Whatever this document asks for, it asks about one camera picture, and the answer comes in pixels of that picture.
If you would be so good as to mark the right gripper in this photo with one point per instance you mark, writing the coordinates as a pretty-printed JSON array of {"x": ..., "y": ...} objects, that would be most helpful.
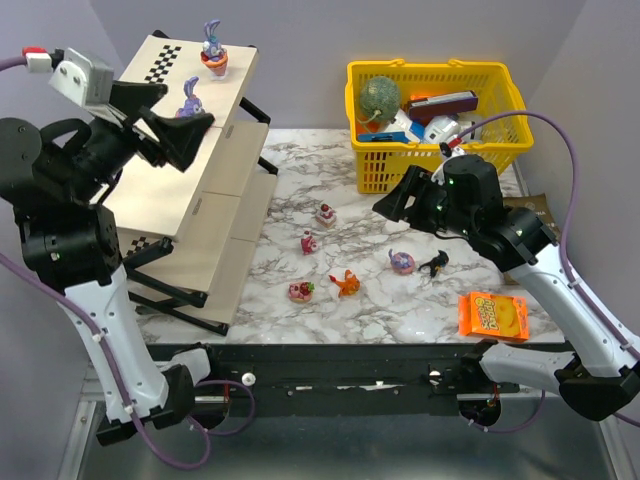
[{"x": 417, "y": 201}]

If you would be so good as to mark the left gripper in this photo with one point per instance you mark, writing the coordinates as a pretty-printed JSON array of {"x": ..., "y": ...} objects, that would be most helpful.
[{"x": 130, "y": 130}]

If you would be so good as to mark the purple bunny pink donut toy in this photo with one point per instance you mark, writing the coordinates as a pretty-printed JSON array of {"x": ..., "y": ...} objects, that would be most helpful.
[{"x": 401, "y": 262}]

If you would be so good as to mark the purple bunny cupcake toy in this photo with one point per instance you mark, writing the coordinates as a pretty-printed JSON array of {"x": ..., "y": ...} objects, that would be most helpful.
[{"x": 213, "y": 55}]

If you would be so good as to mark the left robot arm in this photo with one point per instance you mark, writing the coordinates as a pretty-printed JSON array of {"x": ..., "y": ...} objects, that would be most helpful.
[{"x": 51, "y": 177}]

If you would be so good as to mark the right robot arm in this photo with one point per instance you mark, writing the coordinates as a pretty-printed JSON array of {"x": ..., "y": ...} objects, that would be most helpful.
[{"x": 600, "y": 374}]

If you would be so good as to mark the beige tiered shelf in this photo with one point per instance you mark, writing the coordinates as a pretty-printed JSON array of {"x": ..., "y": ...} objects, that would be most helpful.
[{"x": 187, "y": 238}]

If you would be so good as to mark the yellow plastic basket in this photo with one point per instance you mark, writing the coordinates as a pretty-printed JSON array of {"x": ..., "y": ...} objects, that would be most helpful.
[{"x": 506, "y": 133}]

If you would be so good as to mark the blue box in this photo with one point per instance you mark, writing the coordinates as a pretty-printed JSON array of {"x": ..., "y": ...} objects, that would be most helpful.
[{"x": 398, "y": 136}]

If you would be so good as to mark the black dragon toy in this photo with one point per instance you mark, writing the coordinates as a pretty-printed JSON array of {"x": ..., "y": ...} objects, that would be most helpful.
[{"x": 436, "y": 264}]

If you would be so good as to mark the strawberry cake slice toy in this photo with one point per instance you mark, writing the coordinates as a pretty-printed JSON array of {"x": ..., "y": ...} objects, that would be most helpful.
[{"x": 325, "y": 215}]

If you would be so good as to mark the orange dragon toy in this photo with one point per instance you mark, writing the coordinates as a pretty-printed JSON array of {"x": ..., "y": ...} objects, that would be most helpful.
[{"x": 348, "y": 286}]

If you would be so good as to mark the pink bear toy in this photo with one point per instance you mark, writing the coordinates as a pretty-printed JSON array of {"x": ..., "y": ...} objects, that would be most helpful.
[{"x": 308, "y": 243}]

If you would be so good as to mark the white bottle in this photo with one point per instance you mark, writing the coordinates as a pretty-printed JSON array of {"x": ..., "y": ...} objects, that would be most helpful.
[{"x": 467, "y": 120}]

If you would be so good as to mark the green melon ball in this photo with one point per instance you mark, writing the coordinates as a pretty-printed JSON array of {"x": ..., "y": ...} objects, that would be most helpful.
[{"x": 379, "y": 99}]

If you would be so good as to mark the purple box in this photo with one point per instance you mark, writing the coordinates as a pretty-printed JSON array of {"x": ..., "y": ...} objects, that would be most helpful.
[{"x": 445, "y": 104}]

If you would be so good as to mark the strawberry tart toy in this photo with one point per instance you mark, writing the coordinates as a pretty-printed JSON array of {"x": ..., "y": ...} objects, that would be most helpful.
[{"x": 301, "y": 292}]

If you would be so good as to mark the brown coffee bag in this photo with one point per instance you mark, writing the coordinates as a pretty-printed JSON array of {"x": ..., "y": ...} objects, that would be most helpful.
[{"x": 530, "y": 205}]

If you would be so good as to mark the orange snack box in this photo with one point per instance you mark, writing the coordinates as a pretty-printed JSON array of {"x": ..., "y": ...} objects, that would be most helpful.
[{"x": 493, "y": 316}]

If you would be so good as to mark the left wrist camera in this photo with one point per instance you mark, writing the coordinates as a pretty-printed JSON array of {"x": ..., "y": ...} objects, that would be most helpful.
[{"x": 85, "y": 80}]

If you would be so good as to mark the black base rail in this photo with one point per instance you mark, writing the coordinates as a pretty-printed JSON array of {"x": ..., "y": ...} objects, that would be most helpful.
[{"x": 349, "y": 380}]

